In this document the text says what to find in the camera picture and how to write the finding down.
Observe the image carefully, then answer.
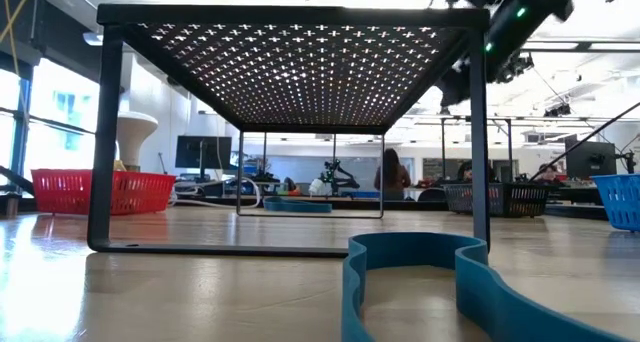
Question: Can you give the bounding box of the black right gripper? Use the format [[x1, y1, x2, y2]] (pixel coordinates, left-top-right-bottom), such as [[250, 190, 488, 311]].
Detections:
[[434, 56, 472, 108]]

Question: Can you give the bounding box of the black perforated metal shelf riser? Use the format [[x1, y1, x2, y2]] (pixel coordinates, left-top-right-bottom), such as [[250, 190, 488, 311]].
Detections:
[[87, 3, 492, 258]]

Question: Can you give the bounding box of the blue plastic basket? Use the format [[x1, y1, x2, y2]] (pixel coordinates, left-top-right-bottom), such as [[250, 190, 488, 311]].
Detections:
[[591, 173, 640, 233]]

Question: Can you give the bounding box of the red plastic basket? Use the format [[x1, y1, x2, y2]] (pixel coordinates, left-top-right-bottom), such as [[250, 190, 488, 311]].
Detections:
[[30, 168, 177, 217]]

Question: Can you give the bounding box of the person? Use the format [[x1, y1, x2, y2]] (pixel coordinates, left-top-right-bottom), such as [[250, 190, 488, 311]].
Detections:
[[537, 163, 562, 183], [373, 147, 413, 202], [455, 160, 482, 184]]

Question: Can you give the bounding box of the black plastic basket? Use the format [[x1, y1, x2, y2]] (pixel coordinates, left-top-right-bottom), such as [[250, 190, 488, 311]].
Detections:
[[442, 182, 551, 219]]

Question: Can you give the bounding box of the black computer monitor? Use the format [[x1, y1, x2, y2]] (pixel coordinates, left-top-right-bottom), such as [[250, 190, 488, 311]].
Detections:
[[174, 135, 234, 171]]

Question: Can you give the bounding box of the white mushroom table lamp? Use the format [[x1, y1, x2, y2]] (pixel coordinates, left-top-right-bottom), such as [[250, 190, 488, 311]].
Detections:
[[115, 110, 160, 173]]

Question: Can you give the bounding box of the black metal rig frame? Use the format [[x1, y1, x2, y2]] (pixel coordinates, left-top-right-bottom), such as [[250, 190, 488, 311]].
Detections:
[[439, 114, 515, 183]]

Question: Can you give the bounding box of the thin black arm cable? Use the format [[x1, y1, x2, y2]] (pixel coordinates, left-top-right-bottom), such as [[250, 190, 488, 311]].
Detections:
[[528, 100, 640, 182]]

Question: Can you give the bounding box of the black aluminium table frame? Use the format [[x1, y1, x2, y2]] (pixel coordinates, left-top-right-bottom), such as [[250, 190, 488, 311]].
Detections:
[[0, 194, 640, 219]]

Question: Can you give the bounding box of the thin white lamp cable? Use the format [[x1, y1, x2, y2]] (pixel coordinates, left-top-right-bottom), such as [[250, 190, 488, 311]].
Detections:
[[169, 175, 264, 209]]

